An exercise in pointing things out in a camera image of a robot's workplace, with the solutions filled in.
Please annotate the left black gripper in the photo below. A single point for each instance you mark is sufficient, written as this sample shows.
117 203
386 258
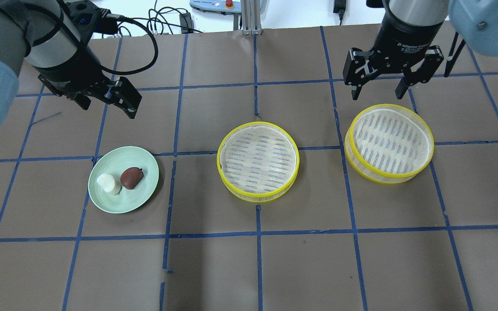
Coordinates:
72 72

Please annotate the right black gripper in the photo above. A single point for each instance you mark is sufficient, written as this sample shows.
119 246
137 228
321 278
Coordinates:
398 42

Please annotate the yellow steamer basket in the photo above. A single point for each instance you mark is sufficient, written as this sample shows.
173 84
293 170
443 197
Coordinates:
388 144
258 162

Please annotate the brown bun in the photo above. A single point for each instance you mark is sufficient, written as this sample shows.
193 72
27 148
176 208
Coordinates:
131 177

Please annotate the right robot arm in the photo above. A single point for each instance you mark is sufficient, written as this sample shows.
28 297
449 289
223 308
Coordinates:
466 23

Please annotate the green plate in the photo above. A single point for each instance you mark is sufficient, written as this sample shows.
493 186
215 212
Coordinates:
115 162

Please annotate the white bun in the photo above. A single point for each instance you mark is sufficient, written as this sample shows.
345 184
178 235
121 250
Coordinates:
110 184

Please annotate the black power adapter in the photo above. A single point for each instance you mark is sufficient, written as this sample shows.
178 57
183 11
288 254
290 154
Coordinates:
186 24

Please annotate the teach pendant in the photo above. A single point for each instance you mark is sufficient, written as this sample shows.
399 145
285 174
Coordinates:
224 7

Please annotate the aluminium frame post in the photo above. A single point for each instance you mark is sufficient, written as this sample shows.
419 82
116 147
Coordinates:
251 17

